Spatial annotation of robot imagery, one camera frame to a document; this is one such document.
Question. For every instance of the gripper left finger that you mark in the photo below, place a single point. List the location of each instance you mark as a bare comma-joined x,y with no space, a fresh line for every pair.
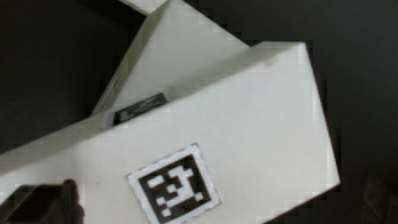
43,204

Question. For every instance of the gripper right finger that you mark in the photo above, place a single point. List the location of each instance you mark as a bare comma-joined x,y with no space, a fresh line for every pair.
381,203

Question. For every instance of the small white cabinet top block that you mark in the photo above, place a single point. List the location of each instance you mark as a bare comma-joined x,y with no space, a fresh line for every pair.
217,164

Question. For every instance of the white cabinet body box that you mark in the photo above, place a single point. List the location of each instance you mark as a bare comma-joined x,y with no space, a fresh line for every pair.
182,49

